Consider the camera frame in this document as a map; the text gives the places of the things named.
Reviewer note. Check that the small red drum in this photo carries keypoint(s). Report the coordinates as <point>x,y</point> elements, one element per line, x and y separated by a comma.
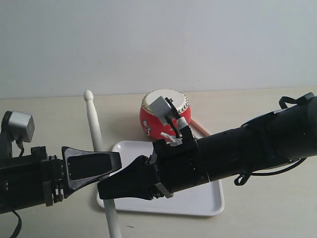
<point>150,123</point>

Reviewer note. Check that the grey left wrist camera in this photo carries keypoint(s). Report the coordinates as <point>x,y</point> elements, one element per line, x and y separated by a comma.
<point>18,126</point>

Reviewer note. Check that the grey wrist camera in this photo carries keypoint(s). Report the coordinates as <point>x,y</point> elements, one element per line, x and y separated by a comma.
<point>18,126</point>
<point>161,109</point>

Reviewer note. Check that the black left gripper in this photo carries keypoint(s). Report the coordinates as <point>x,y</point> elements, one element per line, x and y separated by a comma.
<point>77,169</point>

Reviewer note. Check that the white wooden drumstick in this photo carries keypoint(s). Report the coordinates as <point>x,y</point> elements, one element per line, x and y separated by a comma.
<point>97,142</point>

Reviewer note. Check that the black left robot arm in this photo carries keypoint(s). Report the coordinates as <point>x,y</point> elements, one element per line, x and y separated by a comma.
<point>37,178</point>

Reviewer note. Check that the white plastic tray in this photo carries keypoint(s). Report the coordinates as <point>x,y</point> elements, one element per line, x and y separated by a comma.
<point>203,200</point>

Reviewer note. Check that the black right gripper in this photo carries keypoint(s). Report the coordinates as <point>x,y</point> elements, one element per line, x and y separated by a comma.
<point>173,169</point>

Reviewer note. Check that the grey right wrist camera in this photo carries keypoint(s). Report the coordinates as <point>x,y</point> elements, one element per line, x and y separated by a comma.
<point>161,109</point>

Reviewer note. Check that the pinkish wooden drumstick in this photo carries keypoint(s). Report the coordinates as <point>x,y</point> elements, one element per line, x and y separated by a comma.
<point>201,129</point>

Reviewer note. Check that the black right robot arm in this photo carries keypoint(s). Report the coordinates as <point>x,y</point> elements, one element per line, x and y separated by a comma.
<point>281,139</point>

